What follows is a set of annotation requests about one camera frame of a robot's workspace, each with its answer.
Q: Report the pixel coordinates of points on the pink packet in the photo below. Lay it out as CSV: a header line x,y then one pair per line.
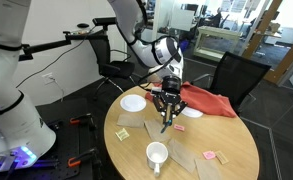
x,y
209,155
179,127

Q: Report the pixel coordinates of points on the black mesh office chair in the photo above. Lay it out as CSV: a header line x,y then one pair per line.
x,y
239,76
116,68

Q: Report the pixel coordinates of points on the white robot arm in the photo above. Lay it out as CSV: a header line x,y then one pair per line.
x,y
12,110

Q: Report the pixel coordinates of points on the large white plate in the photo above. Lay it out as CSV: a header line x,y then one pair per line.
x,y
132,102

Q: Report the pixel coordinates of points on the green pen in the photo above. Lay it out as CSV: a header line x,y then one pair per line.
x,y
164,128

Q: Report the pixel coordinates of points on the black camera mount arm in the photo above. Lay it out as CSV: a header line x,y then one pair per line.
x,y
52,45

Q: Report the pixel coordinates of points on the black exterior camera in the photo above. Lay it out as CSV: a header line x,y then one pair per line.
x,y
104,21

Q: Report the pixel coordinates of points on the red fleece cloth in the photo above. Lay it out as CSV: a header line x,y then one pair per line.
x,y
206,100

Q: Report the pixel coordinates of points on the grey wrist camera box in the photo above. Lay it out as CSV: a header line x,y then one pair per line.
x,y
156,90

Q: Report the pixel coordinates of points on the black orange bar clamp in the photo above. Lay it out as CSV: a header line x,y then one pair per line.
x,y
76,120
74,162

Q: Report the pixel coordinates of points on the white mug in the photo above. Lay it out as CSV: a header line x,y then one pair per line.
x,y
152,161

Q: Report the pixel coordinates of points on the wooden pillar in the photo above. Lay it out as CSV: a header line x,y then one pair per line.
x,y
261,30

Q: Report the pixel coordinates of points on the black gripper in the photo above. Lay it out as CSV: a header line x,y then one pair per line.
x,y
171,86

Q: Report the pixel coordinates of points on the yellow-green packet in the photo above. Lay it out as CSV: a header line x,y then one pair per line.
x,y
122,134

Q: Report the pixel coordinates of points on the tan packet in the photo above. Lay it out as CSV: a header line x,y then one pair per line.
x,y
222,157

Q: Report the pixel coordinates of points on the wooden door frame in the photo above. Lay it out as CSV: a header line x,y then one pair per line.
x,y
286,63

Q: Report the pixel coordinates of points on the wooden bench table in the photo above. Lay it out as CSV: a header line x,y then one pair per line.
x,y
219,33

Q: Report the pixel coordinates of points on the black robot mounting board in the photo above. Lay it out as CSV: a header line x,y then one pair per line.
x,y
62,140

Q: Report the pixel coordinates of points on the seated background person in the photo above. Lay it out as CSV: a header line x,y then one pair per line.
x,y
217,16

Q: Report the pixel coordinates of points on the small white plate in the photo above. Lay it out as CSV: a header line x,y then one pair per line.
x,y
192,113

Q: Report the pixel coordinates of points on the white wall outlet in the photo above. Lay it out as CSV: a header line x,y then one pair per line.
x,y
48,78

